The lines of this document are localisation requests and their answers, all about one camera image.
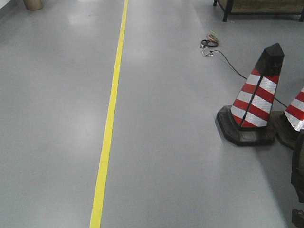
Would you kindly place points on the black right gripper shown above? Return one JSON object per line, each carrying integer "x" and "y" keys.
{"x": 297, "y": 179}

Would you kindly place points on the red white traffic cone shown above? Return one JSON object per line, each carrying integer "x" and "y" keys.
{"x": 246, "y": 121}
{"x": 289, "y": 122}

